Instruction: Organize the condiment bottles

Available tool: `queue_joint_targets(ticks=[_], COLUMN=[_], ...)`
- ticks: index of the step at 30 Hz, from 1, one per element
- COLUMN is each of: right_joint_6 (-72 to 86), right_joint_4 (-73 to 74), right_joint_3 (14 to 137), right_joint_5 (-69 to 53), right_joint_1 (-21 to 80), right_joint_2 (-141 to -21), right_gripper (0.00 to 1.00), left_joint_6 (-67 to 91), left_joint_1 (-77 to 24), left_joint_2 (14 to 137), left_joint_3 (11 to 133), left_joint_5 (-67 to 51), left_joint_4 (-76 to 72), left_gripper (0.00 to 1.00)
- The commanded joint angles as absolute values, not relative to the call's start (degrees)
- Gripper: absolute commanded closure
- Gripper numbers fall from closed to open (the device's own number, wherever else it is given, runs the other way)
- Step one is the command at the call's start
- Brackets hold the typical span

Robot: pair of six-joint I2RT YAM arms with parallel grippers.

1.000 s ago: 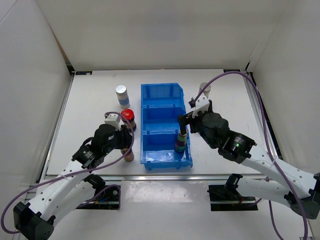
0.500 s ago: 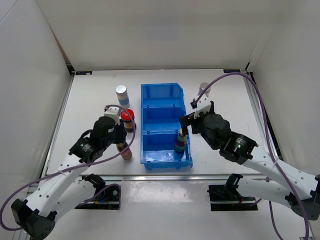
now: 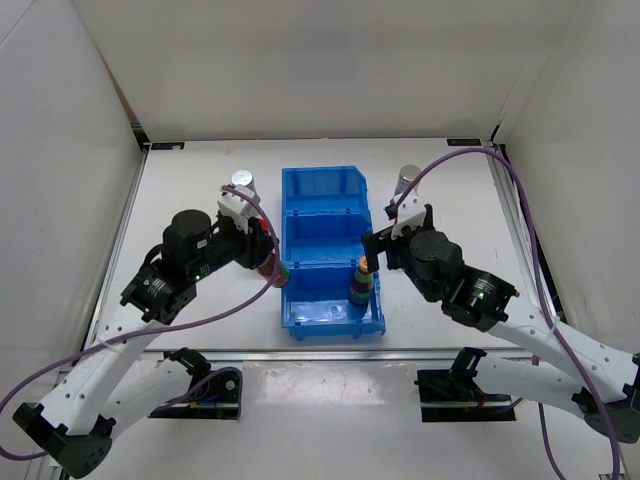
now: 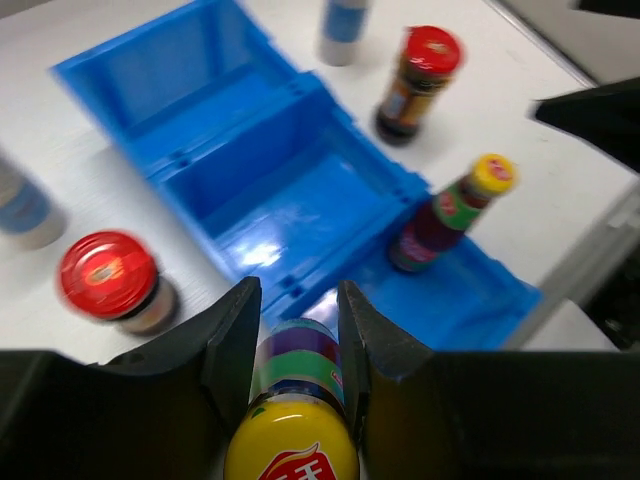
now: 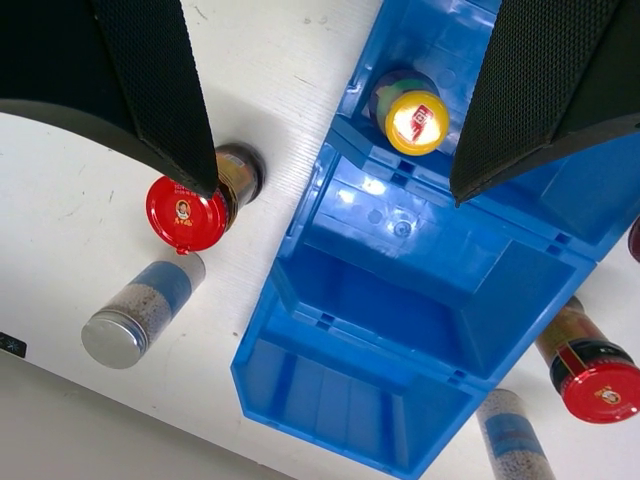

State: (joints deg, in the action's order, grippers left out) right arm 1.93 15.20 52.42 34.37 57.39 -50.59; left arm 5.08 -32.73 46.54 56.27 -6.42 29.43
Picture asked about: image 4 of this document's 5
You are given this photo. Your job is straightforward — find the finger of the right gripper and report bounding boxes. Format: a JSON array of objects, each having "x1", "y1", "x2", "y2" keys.
[{"x1": 531, "y1": 78, "x2": 640, "y2": 171}]

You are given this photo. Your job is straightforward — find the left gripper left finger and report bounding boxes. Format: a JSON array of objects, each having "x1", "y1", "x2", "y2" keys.
[{"x1": 93, "y1": 276, "x2": 262, "y2": 479}]

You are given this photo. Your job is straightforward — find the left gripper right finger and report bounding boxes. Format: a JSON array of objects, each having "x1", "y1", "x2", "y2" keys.
[{"x1": 338, "y1": 281, "x2": 440, "y2": 479}]

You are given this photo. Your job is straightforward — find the yellow-cap sauce bottle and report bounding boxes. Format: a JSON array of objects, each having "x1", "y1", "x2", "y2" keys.
[
  {"x1": 388, "y1": 153, "x2": 518, "y2": 273},
  {"x1": 223, "y1": 318, "x2": 360, "y2": 480}
]

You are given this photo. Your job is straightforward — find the left red-lid sauce jar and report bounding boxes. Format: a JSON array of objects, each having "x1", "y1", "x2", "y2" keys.
[{"x1": 57, "y1": 230, "x2": 180, "y2": 337}]

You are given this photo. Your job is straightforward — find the red-lid sauce jar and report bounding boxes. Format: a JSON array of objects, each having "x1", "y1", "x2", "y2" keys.
[
  {"x1": 57, "y1": 230, "x2": 180, "y2": 337},
  {"x1": 375, "y1": 25, "x2": 464, "y2": 145}
]

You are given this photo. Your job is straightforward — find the right red-lid sauce jar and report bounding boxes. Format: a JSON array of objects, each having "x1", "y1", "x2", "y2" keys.
[{"x1": 375, "y1": 25, "x2": 464, "y2": 145}]

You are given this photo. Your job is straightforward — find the blue plastic divided bin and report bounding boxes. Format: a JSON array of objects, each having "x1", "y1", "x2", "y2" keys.
[{"x1": 55, "y1": 1, "x2": 540, "y2": 350}]

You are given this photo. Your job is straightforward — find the left white shaker silver cap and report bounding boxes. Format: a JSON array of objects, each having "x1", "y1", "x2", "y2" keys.
[{"x1": 1, "y1": 151, "x2": 67, "y2": 250}]

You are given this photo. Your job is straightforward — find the white shaker silver cap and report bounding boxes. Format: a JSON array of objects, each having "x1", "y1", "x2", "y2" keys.
[
  {"x1": 318, "y1": 0, "x2": 371, "y2": 66},
  {"x1": 1, "y1": 151, "x2": 67, "y2": 250}
]

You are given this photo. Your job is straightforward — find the right white shaker silver cap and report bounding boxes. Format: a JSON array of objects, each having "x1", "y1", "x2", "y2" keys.
[{"x1": 318, "y1": 0, "x2": 371, "y2": 66}]

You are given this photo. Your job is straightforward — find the front aluminium rail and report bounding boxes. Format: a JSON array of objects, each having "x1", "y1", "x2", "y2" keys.
[{"x1": 540, "y1": 182, "x2": 639, "y2": 306}]

